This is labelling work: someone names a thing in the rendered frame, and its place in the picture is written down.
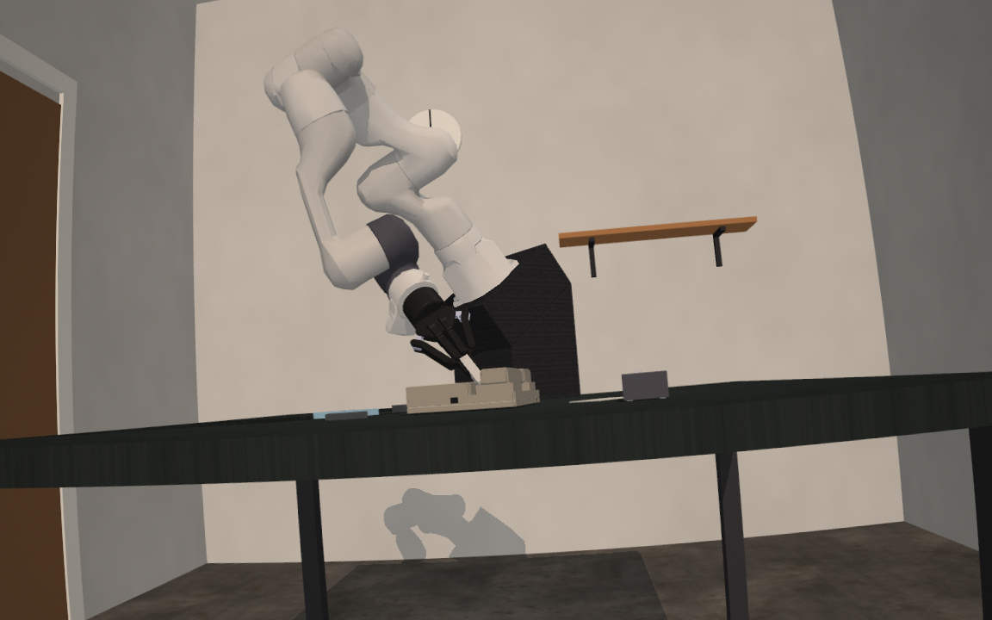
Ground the pale blue sticky note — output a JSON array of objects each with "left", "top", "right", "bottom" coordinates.
[{"left": 313, "top": 408, "right": 379, "bottom": 419}]

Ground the beige telephone handset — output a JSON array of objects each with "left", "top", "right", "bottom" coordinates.
[{"left": 480, "top": 367, "right": 531, "bottom": 385}]

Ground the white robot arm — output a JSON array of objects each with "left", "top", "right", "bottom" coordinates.
[{"left": 263, "top": 27, "right": 518, "bottom": 336}]

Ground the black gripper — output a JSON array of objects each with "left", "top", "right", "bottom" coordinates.
[{"left": 403, "top": 287, "right": 481, "bottom": 385}]

